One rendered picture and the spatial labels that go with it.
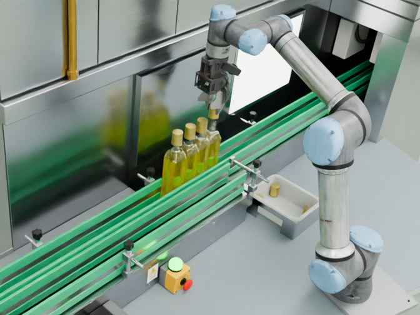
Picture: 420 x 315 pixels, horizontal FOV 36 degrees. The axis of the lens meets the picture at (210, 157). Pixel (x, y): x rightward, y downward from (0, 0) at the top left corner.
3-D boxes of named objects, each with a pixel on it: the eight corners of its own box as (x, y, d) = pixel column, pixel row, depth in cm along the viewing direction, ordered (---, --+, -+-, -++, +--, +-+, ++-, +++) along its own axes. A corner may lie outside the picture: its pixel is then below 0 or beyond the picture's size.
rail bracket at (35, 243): (32, 252, 196) (30, 218, 188) (47, 264, 193) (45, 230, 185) (21, 259, 193) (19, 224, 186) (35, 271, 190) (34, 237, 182)
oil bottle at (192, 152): (182, 187, 229) (188, 136, 217) (194, 194, 226) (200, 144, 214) (171, 194, 225) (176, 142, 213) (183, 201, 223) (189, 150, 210)
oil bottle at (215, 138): (204, 174, 237) (210, 124, 224) (215, 181, 234) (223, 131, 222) (193, 180, 233) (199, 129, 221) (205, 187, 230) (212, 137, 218)
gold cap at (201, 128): (200, 126, 218) (202, 115, 215) (209, 131, 216) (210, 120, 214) (193, 130, 216) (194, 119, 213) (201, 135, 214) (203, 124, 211)
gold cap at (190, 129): (189, 132, 214) (190, 121, 212) (197, 137, 212) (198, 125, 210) (181, 136, 212) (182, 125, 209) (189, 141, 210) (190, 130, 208)
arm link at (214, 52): (219, 34, 205) (237, 44, 201) (217, 47, 208) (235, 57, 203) (201, 39, 200) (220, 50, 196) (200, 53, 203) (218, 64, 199)
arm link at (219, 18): (225, 15, 189) (205, 5, 194) (220, 50, 196) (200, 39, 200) (244, 10, 194) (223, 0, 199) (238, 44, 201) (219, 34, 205)
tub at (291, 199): (271, 190, 254) (275, 172, 249) (319, 218, 243) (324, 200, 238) (243, 209, 243) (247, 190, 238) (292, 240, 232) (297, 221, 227)
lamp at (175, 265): (175, 260, 207) (175, 253, 206) (185, 267, 205) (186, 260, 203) (165, 267, 204) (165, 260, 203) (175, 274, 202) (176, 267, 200)
